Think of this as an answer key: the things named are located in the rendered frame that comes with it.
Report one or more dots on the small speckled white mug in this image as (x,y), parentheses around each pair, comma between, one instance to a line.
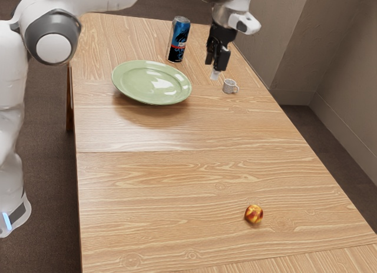
(229,86)

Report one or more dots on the green plate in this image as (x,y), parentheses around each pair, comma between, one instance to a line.
(151,82)

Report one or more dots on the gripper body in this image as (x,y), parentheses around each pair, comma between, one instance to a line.
(221,34)

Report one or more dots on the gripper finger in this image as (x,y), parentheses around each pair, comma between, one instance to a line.
(210,53)
(221,59)

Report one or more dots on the blue drink can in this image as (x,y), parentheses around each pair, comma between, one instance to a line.
(178,39)

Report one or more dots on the red and yellow peach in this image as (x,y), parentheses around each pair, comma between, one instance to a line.
(253,214)

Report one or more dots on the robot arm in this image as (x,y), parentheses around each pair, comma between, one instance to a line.
(17,79)

